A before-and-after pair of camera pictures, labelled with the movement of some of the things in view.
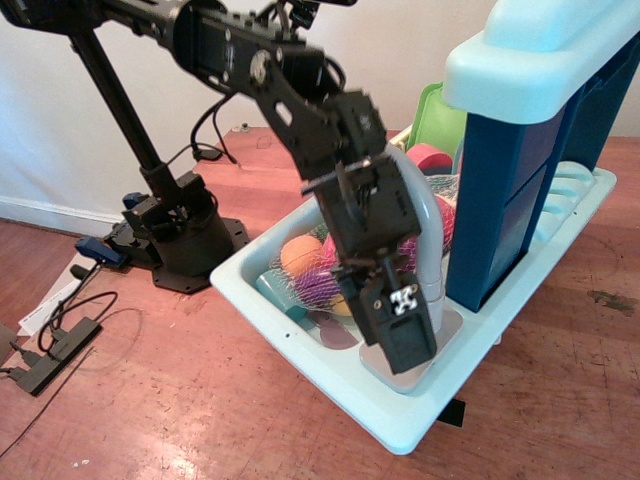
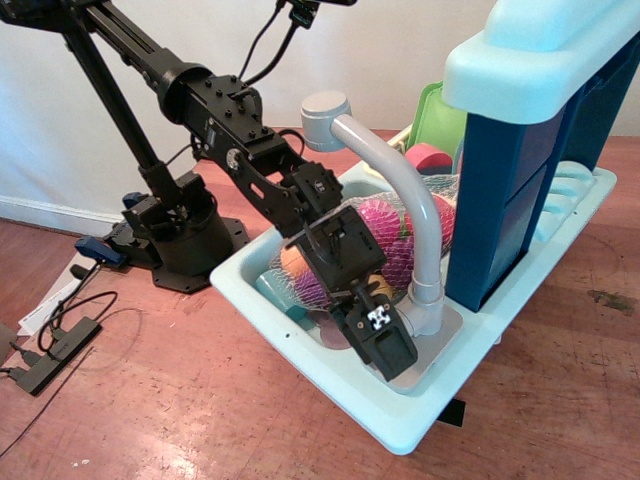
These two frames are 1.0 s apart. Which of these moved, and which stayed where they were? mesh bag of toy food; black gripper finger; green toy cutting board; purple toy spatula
Moved: black gripper finger
Stayed: mesh bag of toy food; purple toy spatula; green toy cutting board
